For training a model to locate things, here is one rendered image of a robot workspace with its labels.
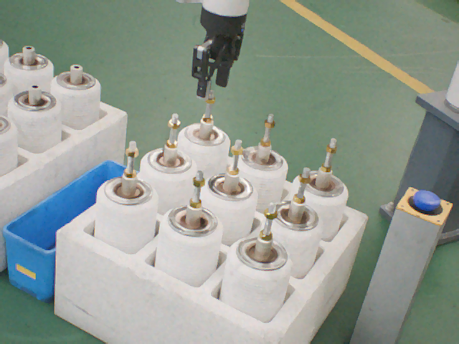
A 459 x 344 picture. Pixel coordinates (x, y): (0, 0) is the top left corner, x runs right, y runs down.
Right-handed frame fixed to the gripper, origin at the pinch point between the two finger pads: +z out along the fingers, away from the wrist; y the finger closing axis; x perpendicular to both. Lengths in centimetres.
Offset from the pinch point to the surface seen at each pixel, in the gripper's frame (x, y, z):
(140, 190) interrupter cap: -0.9, -22.2, 10.1
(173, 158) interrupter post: -0.7, -12.3, 8.9
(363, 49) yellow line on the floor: 7, 130, 35
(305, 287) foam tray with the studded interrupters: -29.5, -18.3, 17.3
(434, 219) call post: -42.8, -7.8, 3.8
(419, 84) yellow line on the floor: -17, 116, 35
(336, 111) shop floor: -3, 78, 35
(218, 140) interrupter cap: -2.9, -0.3, 9.9
